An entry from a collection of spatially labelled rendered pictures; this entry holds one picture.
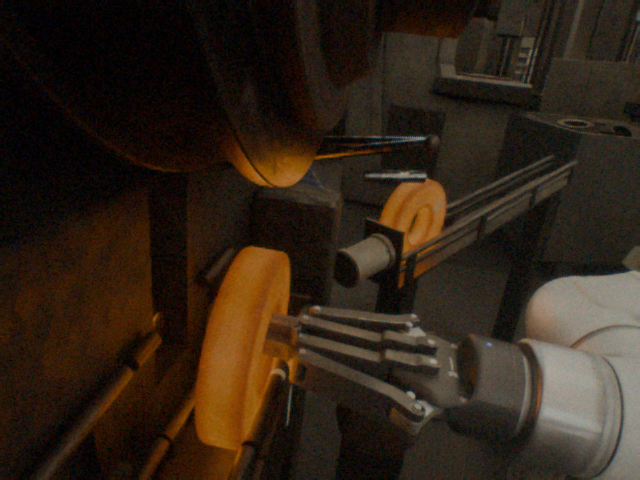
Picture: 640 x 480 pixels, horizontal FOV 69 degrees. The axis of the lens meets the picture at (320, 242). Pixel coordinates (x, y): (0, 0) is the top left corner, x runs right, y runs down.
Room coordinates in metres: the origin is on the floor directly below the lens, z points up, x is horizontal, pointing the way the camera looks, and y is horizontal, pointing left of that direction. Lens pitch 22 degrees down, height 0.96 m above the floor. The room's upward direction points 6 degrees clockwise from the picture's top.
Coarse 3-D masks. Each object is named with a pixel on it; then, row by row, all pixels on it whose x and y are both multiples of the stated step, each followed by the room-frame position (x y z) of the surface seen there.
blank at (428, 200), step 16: (400, 192) 0.71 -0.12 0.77; (416, 192) 0.71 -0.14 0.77; (432, 192) 0.75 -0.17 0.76; (384, 208) 0.71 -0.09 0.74; (400, 208) 0.69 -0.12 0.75; (416, 208) 0.72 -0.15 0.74; (432, 208) 0.75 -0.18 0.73; (400, 224) 0.69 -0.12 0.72; (416, 224) 0.78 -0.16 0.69; (432, 224) 0.76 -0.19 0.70; (416, 240) 0.75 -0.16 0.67
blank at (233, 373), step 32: (256, 256) 0.31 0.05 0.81; (224, 288) 0.28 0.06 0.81; (256, 288) 0.28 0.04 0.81; (288, 288) 0.37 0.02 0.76; (224, 320) 0.26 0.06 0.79; (256, 320) 0.26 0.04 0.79; (224, 352) 0.25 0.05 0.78; (256, 352) 0.26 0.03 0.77; (224, 384) 0.24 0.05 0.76; (256, 384) 0.27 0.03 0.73; (224, 416) 0.24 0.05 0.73
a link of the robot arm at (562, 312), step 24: (552, 288) 0.46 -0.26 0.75; (576, 288) 0.44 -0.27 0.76; (600, 288) 0.42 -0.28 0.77; (624, 288) 0.41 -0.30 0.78; (528, 312) 0.46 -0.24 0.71; (552, 312) 0.42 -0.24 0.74; (576, 312) 0.40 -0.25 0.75; (600, 312) 0.39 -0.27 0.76; (624, 312) 0.38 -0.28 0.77; (528, 336) 0.44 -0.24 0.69; (552, 336) 0.39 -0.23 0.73; (576, 336) 0.37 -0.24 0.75
